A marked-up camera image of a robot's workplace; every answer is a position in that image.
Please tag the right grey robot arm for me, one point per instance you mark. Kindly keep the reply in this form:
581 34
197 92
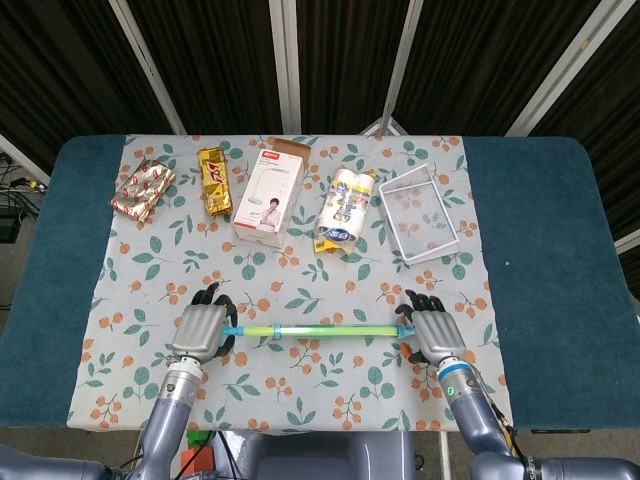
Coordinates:
475 420

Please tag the metal tripod stand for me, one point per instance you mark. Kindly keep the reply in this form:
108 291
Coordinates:
382 126

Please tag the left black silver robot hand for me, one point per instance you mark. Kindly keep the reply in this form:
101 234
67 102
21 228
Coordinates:
197 332

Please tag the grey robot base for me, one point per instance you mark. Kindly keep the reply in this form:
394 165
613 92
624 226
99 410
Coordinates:
325 457

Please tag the blue green water pump toy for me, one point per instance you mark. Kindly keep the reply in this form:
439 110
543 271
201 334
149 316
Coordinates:
325 331

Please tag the orange block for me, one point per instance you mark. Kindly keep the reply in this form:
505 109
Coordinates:
197 460

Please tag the green plastic toy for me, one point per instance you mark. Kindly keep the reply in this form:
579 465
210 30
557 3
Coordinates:
197 437

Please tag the dark blue table cover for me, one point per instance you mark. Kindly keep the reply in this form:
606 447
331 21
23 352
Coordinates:
550 225

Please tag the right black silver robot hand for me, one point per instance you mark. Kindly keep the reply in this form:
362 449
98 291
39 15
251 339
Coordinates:
440 337

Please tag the gold snack packet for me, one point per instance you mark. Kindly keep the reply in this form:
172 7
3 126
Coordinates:
215 182

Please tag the crumpled gold red wrapper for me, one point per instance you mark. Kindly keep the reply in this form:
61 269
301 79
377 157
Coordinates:
142 189

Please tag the black power box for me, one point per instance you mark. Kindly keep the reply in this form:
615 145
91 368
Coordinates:
9 226

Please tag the floral print tablecloth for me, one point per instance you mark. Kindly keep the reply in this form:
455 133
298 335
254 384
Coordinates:
300 270

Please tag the white floor frame bar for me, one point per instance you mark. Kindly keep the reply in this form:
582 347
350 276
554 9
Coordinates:
25 160

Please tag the pack of trash bag rolls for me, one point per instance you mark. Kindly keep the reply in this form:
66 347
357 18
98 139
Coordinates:
342 207

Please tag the white partition post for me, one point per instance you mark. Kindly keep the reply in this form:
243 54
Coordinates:
150 70
560 70
402 55
285 65

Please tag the white desk lamp box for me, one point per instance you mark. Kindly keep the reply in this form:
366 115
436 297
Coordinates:
270 192

